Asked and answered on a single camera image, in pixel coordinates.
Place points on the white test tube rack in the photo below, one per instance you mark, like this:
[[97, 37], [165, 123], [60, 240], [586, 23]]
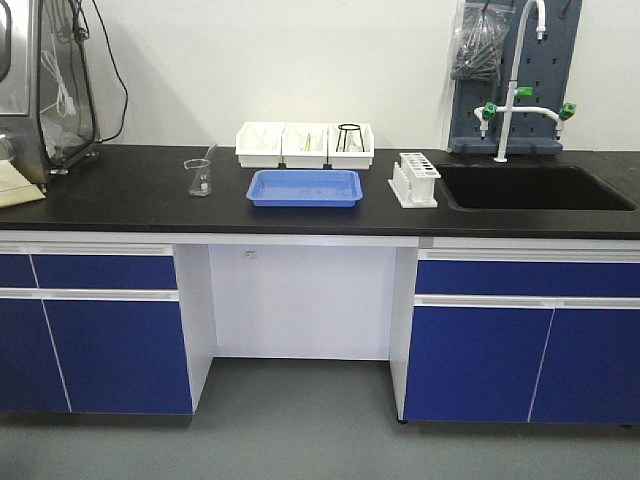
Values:
[[413, 181]]

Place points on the blue plastic tray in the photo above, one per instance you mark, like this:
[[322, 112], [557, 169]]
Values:
[[305, 188]]

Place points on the middle white storage bin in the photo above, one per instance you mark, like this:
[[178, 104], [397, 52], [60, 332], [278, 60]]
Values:
[[305, 145]]

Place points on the white storage bin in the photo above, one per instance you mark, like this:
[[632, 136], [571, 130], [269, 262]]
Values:
[[305, 145], [351, 160], [259, 144]]

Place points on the right white storage bin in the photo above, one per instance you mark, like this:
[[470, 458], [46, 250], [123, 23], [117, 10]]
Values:
[[351, 160]]

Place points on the left white storage bin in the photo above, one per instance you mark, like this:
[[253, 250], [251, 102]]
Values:
[[259, 144]]

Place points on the glass beaker on counter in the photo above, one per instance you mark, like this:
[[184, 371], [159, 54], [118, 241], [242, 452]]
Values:
[[201, 183]]

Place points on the black lab sink basin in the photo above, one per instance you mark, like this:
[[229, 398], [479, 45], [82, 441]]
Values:
[[530, 188]]

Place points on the white gooseneck lab faucet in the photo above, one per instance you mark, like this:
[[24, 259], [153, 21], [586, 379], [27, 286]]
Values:
[[515, 75]]

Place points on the left blue cabinet unit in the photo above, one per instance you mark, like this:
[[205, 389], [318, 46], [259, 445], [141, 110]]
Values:
[[92, 330]]

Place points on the blue cabinet unit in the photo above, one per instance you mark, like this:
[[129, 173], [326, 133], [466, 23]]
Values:
[[92, 330], [492, 335]]

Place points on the right blue cabinet unit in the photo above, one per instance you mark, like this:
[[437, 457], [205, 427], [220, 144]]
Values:
[[492, 335]]

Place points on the plastic bag of pegs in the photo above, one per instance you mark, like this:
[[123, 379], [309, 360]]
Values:
[[479, 41]]

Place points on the stainless steel cabinet appliance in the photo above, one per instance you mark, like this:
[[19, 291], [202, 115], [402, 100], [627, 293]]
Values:
[[48, 119]]

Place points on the beige paper folder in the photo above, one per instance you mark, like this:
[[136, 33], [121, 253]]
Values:
[[15, 188]]

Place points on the black wire tripod stand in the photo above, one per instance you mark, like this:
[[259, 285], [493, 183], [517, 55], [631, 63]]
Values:
[[350, 138]]

